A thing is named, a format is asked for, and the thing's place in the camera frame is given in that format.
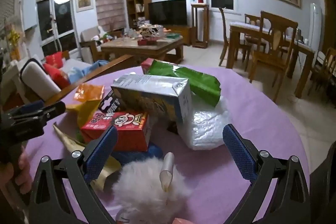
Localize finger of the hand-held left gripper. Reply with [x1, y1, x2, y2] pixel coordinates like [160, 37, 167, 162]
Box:
[20, 100, 45, 112]
[39, 101, 67, 122]

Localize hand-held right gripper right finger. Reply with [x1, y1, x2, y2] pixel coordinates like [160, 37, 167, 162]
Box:
[223, 124, 311, 224]

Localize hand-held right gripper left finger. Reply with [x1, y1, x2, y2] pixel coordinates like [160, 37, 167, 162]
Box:
[28, 125, 118, 224]

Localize red cartoon snack box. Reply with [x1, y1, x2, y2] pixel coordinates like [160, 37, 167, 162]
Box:
[80, 111, 151, 152]

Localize white paper trash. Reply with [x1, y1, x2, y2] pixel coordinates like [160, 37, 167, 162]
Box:
[177, 97, 234, 151]

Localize grey milk carton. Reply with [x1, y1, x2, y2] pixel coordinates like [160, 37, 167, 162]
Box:
[111, 73, 193, 123]

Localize person's left hand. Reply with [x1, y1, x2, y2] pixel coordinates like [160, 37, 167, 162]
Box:
[12, 147, 33, 193]

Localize white seat cushion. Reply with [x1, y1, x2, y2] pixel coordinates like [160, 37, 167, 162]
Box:
[22, 61, 62, 101]

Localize yellow plastic wrapper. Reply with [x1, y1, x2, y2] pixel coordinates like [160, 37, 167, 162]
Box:
[64, 99, 105, 135]

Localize red cushion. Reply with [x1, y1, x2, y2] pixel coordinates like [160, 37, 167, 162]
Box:
[43, 52, 65, 68]
[43, 64, 70, 88]

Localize gold foil wrapper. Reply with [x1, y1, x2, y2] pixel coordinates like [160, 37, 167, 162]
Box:
[52, 122, 122, 191]

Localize orange plastic wrapper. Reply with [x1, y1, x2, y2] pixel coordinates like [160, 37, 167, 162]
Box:
[73, 83, 105, 102]

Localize purple cloth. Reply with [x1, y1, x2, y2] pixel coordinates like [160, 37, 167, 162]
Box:
[26, 64, 309, 224]

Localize black hang-tab packaging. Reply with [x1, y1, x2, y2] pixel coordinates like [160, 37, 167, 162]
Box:
[98, 90, 122, 115]

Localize white fluffy ball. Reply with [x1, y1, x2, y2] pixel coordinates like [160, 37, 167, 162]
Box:
[112, 157, 193, 224]

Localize light blue cloth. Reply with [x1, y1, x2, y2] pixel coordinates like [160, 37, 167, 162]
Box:
[67, 60, 111, 77]

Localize blue wrapper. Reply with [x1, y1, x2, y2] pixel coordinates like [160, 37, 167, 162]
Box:
[112, 143, 164, 164]

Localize clear plastic tube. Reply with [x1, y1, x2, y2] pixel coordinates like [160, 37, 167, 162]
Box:
[159, 152, 175, 191]

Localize yellow flowers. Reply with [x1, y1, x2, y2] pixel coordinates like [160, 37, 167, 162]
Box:
[7, 27, 21, 46]

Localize wooden armchair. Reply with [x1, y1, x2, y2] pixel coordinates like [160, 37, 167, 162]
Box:
[79, 26, 124, 62]

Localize green plastic bag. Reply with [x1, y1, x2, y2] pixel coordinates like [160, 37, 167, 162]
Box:
[144, 59, 221, 107]

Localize glass balcony door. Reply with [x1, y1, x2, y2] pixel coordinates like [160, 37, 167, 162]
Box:
[36, 0, 79, 56]

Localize plush toys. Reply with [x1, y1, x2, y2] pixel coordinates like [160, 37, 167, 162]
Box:
[92, 26, 111, 45]

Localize small red packet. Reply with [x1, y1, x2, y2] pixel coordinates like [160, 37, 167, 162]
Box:
[141, 58, 155, 73]

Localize wooden chair with oval panel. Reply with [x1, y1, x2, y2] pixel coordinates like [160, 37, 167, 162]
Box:
[249, 11, 298, 104]

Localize pink roller blind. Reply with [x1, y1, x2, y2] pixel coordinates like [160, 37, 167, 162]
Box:
[94, 0, 126, 30]

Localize wooden dining chair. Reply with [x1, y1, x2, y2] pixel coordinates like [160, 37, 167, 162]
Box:
[218, 7, 252, 67]
[244, 14, 265, 43]
[310, 47, 336, 104]

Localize wooden coffee table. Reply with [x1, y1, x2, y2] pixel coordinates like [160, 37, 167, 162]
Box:
[100, 35, 184, 65]

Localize clutter of small household items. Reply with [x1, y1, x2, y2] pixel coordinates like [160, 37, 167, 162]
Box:
[122, 18, 181, 46]

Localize wooden dining table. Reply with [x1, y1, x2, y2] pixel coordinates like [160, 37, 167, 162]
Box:
[229, 22, 315, 98]

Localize wooden television cabinet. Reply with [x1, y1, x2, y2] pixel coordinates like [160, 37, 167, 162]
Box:
[168, 25, 193, 46]

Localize wooden bookshelf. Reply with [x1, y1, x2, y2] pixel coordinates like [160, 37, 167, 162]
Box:
[125, 0, 152, 30]

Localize black flat television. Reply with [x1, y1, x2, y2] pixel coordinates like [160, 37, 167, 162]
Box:
[148, 0, 188, 28]

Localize white standing air conditioner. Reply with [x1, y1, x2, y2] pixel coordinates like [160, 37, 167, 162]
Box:
[310, 3, 323, 48]

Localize tall wooden plant stand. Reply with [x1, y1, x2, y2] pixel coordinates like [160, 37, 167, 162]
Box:
[191, 3, 210, 49]

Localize wooden frame sofa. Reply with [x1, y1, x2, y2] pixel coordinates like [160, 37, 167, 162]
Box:
[16, 51, 137, 109]

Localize white wall cabinet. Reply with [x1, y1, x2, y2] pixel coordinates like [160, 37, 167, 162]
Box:
[22, 0, 38, 30]

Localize white wall radiator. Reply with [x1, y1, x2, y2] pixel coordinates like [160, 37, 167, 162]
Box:
[214, 15, 246, 41]

